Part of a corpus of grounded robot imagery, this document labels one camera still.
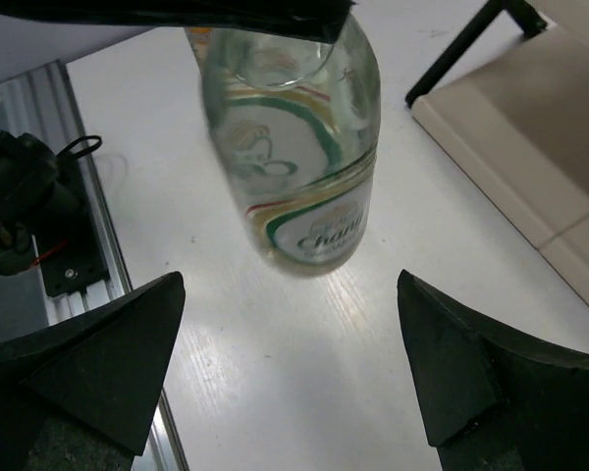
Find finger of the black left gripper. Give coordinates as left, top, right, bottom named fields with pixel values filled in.
left=0, top=0, right=354, bottom=42

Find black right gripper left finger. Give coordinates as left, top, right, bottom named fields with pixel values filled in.
left=0, top=272, right=186, bottom=470

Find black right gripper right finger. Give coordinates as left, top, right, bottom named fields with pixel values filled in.
left=398, top=271, right=589, bottom=470

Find clear glass bottle green cap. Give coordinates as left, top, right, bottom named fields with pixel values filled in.
left=201, top=18, right=381, bottom=277

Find beige three-tier shelf rack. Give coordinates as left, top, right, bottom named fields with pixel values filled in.
left=405, top=1, right=589, bottom=306

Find blue Fontana juice carton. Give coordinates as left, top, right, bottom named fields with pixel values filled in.
left=185, top=26, right=212, bottom=69

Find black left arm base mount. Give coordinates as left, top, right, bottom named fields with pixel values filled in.
left=0, top=131, right=109, bottom=297

